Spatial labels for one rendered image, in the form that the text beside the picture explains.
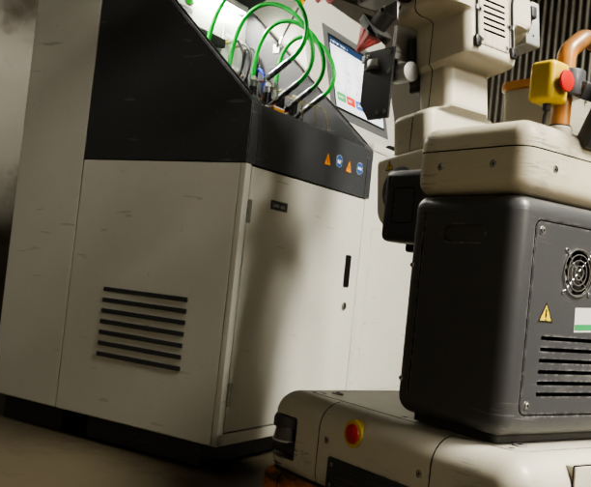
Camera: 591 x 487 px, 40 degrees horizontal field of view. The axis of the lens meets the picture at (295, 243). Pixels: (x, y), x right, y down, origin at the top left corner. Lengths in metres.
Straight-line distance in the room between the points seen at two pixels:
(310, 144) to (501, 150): 1.04
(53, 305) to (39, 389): 0.25
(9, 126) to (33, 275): 2.28
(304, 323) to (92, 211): 0.69
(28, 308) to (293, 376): 0.82
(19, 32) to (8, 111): 0.44
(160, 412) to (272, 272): 0.47
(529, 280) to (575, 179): 0.20
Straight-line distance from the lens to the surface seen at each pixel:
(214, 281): 2.10
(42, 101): 2.64
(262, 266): 2.17
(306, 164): 2.33
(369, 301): 2.73
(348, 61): 3.19
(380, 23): 2.49
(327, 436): 1.61
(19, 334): 2.60
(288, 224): 2.26
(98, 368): 2.37
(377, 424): 1.52
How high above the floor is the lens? 0.52
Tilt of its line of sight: 2 degrees up
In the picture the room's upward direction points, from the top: 6 degrees clockwise
